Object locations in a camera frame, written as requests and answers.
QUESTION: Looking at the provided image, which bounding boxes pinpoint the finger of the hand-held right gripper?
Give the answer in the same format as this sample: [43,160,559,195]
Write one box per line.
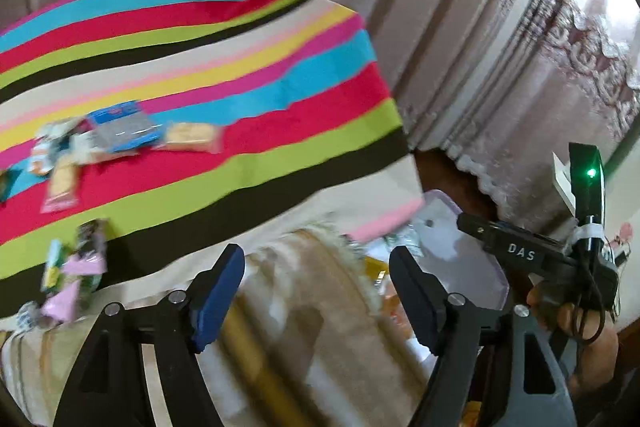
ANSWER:
[456,212,504,258]

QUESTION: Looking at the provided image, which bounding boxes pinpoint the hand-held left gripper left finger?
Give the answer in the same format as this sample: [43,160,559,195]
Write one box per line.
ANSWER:
[52,243,246,427]

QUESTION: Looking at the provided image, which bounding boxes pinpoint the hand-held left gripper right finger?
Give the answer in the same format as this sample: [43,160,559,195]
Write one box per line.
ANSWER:
[389,246,578,427]

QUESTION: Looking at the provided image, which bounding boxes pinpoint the white storage box purple rim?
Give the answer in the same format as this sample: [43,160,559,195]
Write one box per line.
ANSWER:
[350,189,508,358]

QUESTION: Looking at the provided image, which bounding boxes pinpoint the green white noodle packet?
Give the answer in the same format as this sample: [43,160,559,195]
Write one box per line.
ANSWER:
[387,224,426,258]

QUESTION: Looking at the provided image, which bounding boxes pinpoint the pink snack packet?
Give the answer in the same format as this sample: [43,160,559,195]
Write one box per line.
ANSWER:
[62,254,108,278]
[40,279,83,323]

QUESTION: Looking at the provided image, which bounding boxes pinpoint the dark printed snack packet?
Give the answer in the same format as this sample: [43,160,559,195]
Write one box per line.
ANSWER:
[75,219,111,258]

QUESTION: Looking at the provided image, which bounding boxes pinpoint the clear cracker packet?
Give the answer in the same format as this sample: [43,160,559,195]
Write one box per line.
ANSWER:
[162,121,224,154]

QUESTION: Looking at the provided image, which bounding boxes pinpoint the green yellow snack packet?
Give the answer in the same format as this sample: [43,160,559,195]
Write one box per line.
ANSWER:
[42,239,66,295]

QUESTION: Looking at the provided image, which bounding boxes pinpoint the silver wrapper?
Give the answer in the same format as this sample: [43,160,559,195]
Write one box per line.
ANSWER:
[15,302,43,330]

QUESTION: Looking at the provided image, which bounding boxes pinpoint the clear wafer biscuit packet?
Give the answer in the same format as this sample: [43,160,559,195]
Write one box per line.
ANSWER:
[40,154,81,214]

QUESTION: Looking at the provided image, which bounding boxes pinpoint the blue snack packet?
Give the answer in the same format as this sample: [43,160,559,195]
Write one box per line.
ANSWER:
[87,101,162,154]

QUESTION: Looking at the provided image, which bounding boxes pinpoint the plain white snack packet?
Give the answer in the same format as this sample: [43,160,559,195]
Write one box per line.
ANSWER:
[70,132,108,165]

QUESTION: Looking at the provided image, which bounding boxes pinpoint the white orange snack packet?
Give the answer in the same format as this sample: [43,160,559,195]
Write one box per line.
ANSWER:
[27,139,56,178]

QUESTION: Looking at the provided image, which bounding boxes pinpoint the white green snack packet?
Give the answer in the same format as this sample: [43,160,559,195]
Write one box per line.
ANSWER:
[34,117,88,142]

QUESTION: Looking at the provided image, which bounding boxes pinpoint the dark green snack packet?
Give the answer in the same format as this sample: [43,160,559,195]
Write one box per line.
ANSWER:
[0,169,21,202]

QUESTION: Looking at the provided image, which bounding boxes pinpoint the person's right forearm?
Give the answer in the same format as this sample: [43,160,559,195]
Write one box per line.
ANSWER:
[567,329,621,403]

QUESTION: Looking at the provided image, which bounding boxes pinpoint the person's right hand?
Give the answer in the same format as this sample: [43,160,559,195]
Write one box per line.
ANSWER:
[527,282,608,339]

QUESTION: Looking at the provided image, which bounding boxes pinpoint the beige fringed bedspread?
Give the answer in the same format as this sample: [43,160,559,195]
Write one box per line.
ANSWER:
[0,227,436,427]

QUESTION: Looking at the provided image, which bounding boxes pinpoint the lace trimmed sheer curtain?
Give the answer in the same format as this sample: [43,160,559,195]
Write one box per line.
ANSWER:
[450,0,640,208]

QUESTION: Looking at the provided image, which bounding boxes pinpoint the striped colourful blanket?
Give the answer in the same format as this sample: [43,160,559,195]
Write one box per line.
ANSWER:
[0,0,426,315]

